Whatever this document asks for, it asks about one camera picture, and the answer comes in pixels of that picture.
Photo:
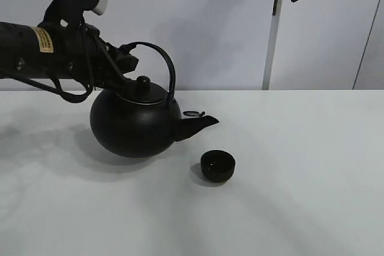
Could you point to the black round teapot kettle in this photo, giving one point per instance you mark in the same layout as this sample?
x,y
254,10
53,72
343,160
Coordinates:
x,y
140,119

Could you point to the white wrist camera on mount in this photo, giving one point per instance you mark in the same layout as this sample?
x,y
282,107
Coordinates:
x,y
71,11

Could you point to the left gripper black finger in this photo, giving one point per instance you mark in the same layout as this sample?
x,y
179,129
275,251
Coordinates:
x,y
122,57

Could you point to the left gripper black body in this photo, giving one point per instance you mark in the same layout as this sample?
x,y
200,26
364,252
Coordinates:
x,y
78,54

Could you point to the small black teacup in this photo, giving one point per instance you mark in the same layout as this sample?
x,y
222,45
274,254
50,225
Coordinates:
x,y
217,166

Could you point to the white vertical panel post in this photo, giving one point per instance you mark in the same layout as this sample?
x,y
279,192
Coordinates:
x,y
267,72

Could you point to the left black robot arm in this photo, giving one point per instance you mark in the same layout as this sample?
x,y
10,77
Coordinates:
x,y
21,48

